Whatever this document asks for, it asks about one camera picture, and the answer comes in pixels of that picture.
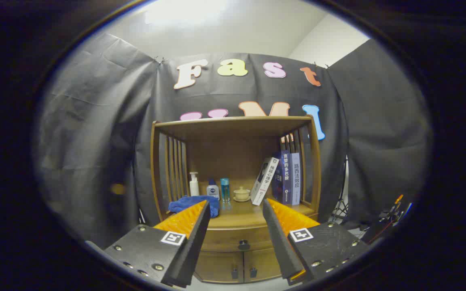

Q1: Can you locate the black tripod stand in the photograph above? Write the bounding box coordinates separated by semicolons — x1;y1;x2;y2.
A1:
330;190;350;224

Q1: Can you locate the wooden countertop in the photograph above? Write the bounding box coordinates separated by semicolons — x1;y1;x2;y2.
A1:
168;198;316;229

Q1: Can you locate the white pump bottle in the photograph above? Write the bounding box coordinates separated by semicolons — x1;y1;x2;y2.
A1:
189;172;200;197

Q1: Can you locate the dark blue book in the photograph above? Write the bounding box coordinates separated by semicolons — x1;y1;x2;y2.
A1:
272;150;293;205

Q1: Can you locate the pale lavender book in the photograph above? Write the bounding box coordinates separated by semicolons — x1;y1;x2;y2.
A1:
290;152;301;206

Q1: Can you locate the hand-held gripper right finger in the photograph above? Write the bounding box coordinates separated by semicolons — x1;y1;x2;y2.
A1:
262;198;373;285

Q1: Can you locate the white book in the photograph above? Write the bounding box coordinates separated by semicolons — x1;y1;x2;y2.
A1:
250;157;280;206

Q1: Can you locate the black device with orange tip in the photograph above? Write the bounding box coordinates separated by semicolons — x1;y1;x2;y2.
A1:
362;194;413;245

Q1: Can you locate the beige lidded teacup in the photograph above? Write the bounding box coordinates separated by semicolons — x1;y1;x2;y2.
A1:
233;186;251;202

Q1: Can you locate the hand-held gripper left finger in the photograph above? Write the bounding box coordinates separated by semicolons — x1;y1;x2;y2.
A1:
104;200;211;289

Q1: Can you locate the wooden cabinet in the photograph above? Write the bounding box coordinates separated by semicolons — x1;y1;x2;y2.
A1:
150;115;322;284

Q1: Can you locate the wooden cabinet door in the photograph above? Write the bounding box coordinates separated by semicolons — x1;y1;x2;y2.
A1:
244;249;282;283
195;251;245;283

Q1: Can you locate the wooden drawer with black knob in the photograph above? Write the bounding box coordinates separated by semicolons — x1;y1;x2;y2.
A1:
201;226;276;253

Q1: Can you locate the blue towel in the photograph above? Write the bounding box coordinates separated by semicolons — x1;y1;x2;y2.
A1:
168;196;220;219

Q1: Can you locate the white bottle with blue cap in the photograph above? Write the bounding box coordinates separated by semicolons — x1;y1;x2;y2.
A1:
206;179;220;200

